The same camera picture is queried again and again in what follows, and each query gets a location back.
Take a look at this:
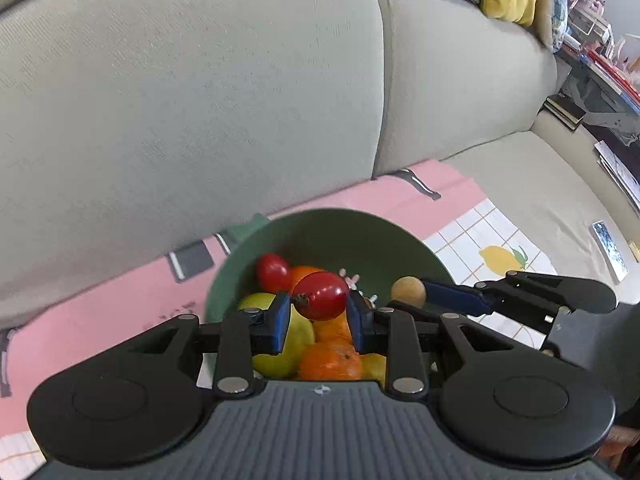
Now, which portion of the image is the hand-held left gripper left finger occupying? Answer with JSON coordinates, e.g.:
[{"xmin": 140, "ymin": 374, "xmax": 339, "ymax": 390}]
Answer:
[{"xmin": 107, "ymin": 291, "xmax": 292, "ymax": 395}]

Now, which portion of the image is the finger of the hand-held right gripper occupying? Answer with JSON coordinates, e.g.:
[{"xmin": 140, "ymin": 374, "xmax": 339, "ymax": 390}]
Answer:
[
  {"xmin": 387, "ymin": 300, "xmax": 453, "ymax": 327},
  {"xmin": 422, "ymin": 280, "xmax": 493, "ymax": 315}
]

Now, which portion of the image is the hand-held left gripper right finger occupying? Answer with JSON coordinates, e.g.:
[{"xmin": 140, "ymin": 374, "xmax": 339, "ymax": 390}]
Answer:
[{"xmin": 346, "ymin": 291, "xmax": 516, "ymax": 395}]

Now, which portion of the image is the pink printed mat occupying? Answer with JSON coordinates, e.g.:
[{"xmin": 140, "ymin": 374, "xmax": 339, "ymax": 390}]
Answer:
[{"xmin": 0, "ymin": 160, "xmax": 556, "ymax": 480}]

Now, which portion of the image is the grey fabric sofa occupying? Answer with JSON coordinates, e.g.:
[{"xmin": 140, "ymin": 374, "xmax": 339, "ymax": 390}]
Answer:
[{"xmin": 0, "ymin": 0, "xmax": 640, "ymax": 331}]

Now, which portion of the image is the small yellow fruit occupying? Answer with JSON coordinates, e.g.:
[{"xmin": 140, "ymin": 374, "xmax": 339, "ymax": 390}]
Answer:
[{"xmin": 361, "ymin": 352, "xmax": 387, "ymax": 387}]

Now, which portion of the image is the tan round longan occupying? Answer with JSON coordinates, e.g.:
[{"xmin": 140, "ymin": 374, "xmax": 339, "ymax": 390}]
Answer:
[{"xmin": 391, "ymin": 276, "xmax": 427, "ymax": 308}]

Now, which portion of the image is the red cherry tomato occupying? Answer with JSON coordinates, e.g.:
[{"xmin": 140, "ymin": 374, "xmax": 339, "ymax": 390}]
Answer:
[
  {"xmin": 256, "ymin": 253, "xmax": 292, "ymax": 293},
  {"xmin": 291, "ymin": 271, "xmax": 349, "ymax": 322}
]

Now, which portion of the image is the stack of books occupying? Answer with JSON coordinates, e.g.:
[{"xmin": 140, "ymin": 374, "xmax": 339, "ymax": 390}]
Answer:
[{"xmin": 544, "ymin": 94, "xmax": 587, "ymax": 132}]

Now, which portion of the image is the stack of papers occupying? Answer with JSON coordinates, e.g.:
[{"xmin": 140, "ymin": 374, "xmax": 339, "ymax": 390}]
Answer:
[{"xmin": 594, "ymin": 140, "xmax": 640, "ymax": 213}]

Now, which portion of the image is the orange mandarin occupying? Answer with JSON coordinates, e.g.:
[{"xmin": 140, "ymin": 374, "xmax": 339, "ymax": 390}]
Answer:
[
  {"xmin": 312, "ymin": 317, "xmax": 353, "ymax": 346},
  {"xmin": 297, "ymin": 341, "xmax": 364, "ymax": 381},
  {"xmin": 289, "ymin": 265, "xmax": 326, "ymax": 292}
]

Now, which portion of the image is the cluttered side table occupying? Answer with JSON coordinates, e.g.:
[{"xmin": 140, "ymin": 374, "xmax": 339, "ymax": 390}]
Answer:
[{"xmin": 552, "ymin": 0, "xmax": 640, "ymax": 147}]

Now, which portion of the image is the green bowl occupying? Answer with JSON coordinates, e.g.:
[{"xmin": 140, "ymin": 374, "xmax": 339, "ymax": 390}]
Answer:
[{"xmin": 205, "ymin": 208, "xmax": 453, "ymax": 386}]

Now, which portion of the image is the blue patterned flat case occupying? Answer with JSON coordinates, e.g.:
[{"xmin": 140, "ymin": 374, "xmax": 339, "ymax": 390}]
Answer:
[{"xmin": 591, "ymin": 221, "xmax": 629, "ymax": 282}]

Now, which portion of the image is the blue patterned pillow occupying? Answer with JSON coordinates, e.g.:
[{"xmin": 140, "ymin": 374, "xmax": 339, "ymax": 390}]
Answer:
[{"xmin": 537, "ymin": 0, "xmax": 570, "ymax": 52}]

